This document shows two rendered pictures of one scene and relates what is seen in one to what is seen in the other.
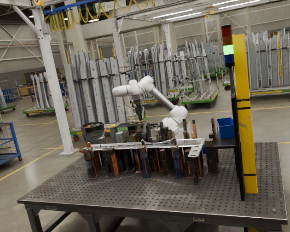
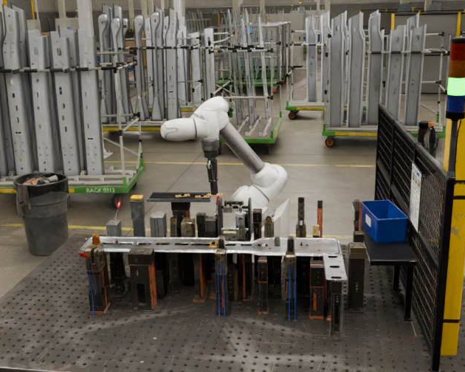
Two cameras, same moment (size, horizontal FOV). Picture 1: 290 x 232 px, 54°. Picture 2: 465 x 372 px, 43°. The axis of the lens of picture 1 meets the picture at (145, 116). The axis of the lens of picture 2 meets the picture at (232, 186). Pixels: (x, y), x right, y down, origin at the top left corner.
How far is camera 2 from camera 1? 74 cm
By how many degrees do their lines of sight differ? 14
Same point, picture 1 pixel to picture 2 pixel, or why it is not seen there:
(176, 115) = (266, 183)
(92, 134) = (43, 200)
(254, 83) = (354, 114)
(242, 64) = not seen: outside the picture
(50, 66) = not seen: outside the picture
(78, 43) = not seen: outside the picture
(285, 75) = (411, 104)
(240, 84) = (460, 153)
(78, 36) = not seen: outside the picture
